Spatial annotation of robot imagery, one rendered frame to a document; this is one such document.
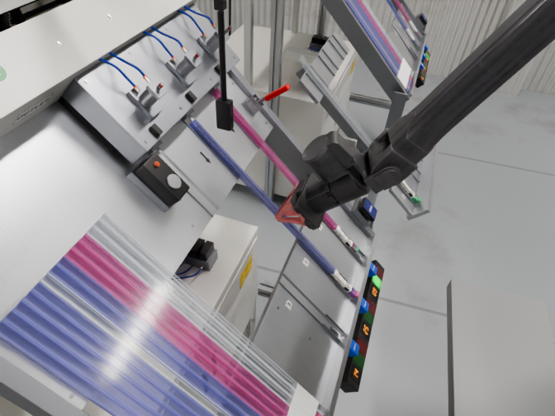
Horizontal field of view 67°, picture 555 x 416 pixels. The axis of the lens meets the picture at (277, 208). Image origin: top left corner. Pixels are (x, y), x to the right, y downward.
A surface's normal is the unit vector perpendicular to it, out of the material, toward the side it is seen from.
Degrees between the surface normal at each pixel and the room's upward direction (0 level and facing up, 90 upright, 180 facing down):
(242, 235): 0
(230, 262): 0
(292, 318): 44
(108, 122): 90
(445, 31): 90
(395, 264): 0
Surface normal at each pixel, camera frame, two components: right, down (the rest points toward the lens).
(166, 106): 0.69, -0.33
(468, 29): -0.27, 0.65
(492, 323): 0.05, -0.73
